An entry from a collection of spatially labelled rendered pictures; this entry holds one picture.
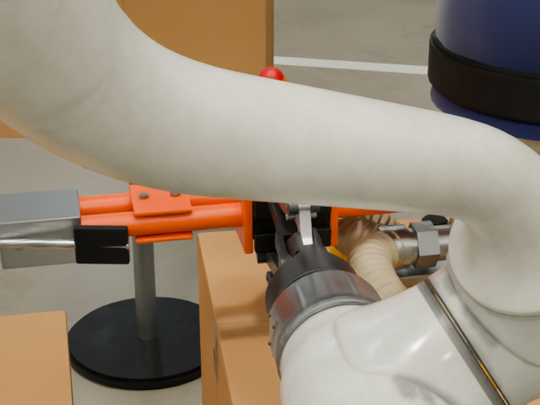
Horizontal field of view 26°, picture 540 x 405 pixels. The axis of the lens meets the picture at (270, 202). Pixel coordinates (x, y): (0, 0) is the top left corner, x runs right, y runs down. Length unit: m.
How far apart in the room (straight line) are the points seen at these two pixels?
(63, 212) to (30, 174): 2.90
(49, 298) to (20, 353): 1.28
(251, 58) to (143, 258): 0.63
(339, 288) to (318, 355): 0.08
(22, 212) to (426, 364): 0.43
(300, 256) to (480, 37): 0.25
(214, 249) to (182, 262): 2.03
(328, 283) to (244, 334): 0.28
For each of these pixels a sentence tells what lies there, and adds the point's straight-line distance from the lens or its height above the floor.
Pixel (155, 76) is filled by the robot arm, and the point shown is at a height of 1.36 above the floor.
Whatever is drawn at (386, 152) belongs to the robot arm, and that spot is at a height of 1.30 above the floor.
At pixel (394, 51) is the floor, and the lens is 5.13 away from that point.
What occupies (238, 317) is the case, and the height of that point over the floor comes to 0.95.
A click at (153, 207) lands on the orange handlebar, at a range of 1.01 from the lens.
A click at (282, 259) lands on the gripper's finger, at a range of 0.92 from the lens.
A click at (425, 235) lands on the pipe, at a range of 1.09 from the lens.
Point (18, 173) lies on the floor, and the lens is 3.93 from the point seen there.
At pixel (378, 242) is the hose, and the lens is 1.07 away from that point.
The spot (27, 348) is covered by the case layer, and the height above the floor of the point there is 0.54.
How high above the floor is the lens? 1.51
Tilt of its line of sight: 25 degrees down
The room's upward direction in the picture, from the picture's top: straight up
